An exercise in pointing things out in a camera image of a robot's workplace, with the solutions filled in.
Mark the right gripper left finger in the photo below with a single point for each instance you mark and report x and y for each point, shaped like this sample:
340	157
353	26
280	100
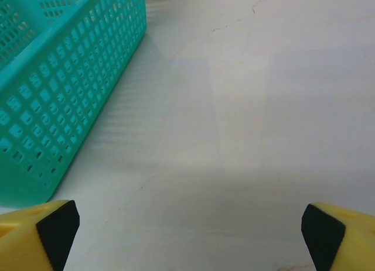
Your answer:
26	238

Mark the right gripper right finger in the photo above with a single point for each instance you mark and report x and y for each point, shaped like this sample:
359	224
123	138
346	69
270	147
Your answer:
345	238

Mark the teal plastic mesh basket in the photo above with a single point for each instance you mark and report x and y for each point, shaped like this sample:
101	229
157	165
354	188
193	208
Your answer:
58	78

